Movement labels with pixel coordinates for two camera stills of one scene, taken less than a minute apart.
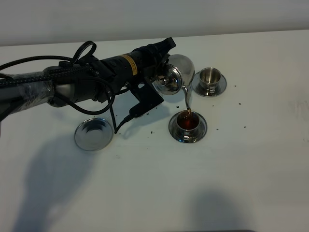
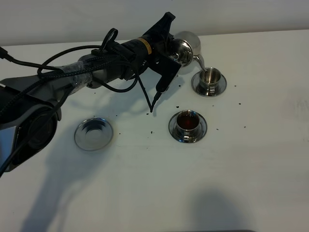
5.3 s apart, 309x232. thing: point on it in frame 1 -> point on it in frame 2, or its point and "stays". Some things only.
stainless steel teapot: x=178 y=73 -> x=186 y=47
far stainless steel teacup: x=209 y=77 stays
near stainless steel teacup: x=188 y=124 stays
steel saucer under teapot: x=93 y=134 stays
